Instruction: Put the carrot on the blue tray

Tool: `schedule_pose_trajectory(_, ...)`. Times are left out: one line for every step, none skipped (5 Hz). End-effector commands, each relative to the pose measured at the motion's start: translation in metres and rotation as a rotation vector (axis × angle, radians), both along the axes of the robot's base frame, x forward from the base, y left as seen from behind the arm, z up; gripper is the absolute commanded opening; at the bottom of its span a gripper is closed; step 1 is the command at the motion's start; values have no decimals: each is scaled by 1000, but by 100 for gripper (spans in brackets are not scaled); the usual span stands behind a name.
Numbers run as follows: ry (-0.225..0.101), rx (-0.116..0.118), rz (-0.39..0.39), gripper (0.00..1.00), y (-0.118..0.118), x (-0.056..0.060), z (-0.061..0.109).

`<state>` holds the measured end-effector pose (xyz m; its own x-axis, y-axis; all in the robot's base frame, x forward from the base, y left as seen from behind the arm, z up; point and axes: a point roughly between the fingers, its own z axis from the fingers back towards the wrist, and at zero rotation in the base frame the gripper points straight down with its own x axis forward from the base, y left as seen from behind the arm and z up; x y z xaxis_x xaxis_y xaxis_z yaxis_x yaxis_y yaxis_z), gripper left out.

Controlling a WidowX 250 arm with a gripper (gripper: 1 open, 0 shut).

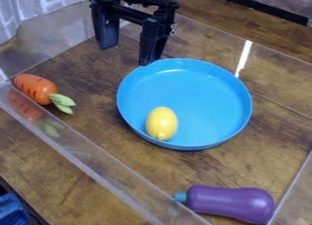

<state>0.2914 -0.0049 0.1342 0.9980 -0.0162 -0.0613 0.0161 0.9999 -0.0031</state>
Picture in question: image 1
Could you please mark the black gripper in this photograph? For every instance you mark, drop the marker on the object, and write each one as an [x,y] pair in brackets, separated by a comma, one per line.
[153,13]

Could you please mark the orange toy carrot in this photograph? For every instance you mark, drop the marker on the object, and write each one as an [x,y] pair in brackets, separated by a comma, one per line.
[43,92]

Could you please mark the blue round tray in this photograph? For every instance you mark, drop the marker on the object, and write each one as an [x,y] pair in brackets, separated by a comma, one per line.
[205,95]

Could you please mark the white curtain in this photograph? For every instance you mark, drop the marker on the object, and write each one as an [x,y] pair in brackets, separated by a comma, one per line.
[21,10]

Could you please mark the yellow toy lemon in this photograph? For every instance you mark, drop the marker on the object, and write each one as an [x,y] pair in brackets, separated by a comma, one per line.
[161,123]

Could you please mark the purple toy eggplant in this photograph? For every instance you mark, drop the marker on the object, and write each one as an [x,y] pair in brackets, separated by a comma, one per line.
[248,204]

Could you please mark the blue plastic crate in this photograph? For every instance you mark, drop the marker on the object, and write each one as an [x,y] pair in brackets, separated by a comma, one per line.
[13,211]

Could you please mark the clear acrylic barrier wall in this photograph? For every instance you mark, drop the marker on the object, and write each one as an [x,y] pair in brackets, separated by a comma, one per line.
[152,202]

